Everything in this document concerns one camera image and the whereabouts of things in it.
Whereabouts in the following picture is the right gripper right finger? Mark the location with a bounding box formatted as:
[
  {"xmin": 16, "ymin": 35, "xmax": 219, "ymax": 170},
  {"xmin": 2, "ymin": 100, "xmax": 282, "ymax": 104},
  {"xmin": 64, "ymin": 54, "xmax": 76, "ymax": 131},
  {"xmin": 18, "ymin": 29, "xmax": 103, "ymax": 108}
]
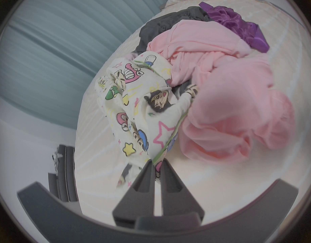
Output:
[{"xmin": 160, "ymin": 160, "xmax": 205, "ymax": 222}]

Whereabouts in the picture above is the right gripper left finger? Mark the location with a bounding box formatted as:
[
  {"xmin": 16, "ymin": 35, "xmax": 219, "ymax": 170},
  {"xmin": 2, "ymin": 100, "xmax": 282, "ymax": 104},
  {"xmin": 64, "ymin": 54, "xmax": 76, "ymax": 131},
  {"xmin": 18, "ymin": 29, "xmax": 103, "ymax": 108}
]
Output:
[{"xmin": 112, "ymin": 160, "xmax": 156, "ymax": 228}]

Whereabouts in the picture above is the white printed pyjama top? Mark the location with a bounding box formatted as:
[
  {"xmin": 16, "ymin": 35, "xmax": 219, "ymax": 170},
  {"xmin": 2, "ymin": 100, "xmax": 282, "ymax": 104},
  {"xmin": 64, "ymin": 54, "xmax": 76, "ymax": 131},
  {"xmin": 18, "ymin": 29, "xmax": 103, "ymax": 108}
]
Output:
[{"xmin": 95, "ymin": 51, "xmax": 199, "ymax": 189}]

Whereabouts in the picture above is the bed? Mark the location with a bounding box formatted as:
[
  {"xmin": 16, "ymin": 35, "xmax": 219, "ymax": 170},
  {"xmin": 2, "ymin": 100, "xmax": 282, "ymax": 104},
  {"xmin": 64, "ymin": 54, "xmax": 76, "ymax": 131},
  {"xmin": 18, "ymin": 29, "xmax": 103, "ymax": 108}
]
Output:
[{"xmin": 73, "ymin": 0, "xmax": 311, "ymax": 209}]

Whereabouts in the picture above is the black chest of drawers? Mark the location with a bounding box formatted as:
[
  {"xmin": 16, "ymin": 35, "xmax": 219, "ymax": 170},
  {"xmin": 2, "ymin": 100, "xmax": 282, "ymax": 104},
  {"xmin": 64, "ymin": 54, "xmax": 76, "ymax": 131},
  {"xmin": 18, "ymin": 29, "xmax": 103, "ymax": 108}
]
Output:
[{"xmin": 48, "ymin": 144, "xmax": 78, "ymax": 202}]

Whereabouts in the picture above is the crumpled white cloth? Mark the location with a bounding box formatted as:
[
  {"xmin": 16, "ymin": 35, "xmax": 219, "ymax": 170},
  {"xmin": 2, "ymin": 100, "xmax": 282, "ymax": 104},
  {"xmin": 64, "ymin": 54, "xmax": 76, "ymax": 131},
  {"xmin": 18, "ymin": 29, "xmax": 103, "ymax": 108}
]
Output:
[{"xmin": 52, "ymin": 147, "xmax": 63, "ymax": 165}]

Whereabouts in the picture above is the pink garment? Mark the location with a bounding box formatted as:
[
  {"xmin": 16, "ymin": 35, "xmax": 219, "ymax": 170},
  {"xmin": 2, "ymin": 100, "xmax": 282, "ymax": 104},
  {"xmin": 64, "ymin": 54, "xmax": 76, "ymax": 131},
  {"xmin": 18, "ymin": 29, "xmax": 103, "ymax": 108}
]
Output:
[{"xmin": 146, "ymin": 19, "xmax": 296, "ymax": 164}]

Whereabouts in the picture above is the blue-green curtain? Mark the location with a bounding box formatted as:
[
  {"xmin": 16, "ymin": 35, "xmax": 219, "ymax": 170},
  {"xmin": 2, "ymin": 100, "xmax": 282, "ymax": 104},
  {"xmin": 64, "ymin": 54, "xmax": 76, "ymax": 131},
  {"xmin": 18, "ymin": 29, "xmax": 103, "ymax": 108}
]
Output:
[{"xmin": 0, "ymin": 0, "xmax": 189, "ymax": 128}]

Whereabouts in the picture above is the black garment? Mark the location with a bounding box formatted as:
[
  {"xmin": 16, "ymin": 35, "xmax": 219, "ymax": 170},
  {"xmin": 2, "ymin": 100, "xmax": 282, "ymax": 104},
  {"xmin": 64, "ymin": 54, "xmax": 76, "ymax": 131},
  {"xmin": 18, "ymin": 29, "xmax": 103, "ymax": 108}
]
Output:
[{"xmin": 134, "ymin": 6, "xmax": 209, "ymax": 56}]

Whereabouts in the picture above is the purple garment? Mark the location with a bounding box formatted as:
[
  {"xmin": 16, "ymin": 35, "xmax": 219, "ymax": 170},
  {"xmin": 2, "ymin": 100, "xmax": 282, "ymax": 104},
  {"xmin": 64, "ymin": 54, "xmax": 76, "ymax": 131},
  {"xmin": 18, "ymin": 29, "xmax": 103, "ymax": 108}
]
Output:
[{"xmin": 198, "ymin": 2, "xmax": 270, "ymax": 53}]

